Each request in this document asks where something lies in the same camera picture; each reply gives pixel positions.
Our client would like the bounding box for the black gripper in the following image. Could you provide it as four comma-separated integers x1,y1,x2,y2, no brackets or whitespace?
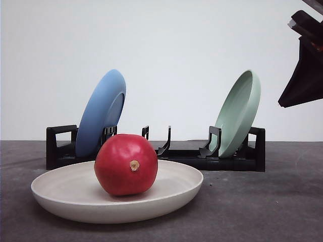
278,0,323,108

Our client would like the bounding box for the red pomegranate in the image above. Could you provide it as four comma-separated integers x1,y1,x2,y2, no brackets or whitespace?
94,134,158,196

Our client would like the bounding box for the white plate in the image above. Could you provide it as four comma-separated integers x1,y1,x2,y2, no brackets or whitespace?
31,160,203,224

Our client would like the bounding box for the green plate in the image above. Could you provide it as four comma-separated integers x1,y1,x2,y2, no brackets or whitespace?
210,70,261,158

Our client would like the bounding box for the blue plate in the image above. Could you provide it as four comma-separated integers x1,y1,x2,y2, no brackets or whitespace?
75,70,127,157

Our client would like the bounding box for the black plate rack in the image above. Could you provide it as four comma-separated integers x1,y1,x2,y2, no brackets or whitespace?
46,125,265,172

